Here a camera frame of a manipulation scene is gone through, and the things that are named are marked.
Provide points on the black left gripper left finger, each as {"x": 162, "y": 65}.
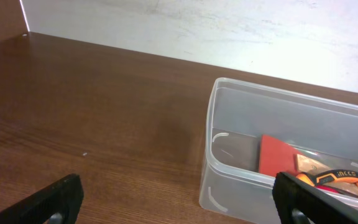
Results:
{"x": 60, "y": 202}

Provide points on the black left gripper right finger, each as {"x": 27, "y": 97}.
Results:
{"x": 298, "y": 202}

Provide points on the red black cutting pliers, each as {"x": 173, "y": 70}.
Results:
{"x": 343, "y": 189}

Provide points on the orange scraper wooden handle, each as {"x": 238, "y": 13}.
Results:
{"x": 277, "y": 156}

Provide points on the yellow black needle-nose pliers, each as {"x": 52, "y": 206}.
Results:
{"x": 337, "y": 175}

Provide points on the clear plastic container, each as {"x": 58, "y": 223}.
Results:
{"x": 323, "y": 131}

